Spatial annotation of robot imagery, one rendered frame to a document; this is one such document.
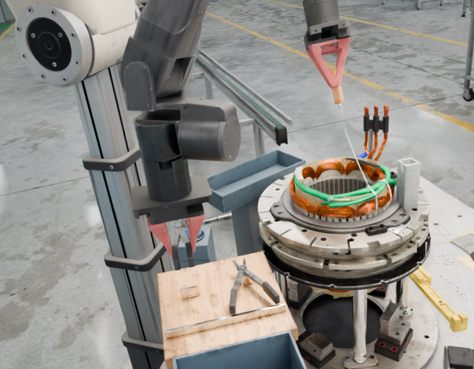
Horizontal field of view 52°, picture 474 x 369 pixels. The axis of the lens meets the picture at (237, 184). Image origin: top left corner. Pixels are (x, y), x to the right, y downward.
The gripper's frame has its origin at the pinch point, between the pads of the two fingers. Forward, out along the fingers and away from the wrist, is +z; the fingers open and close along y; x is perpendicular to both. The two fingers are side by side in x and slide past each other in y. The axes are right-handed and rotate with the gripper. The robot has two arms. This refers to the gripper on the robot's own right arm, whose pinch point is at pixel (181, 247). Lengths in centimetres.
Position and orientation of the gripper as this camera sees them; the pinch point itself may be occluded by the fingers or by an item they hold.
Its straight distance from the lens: 69.4
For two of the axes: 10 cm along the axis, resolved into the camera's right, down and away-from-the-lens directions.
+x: -2.1, -4.4, 8.7
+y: 9.7, -1.9, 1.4
